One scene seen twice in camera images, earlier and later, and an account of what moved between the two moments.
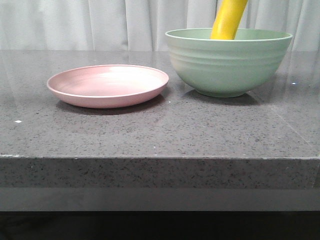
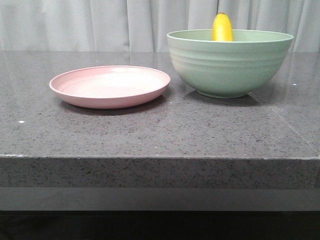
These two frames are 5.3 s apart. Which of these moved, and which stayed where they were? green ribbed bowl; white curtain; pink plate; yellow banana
Moved: yellow banana
Stayed: pink plate; green ribbed bowl; white curtain
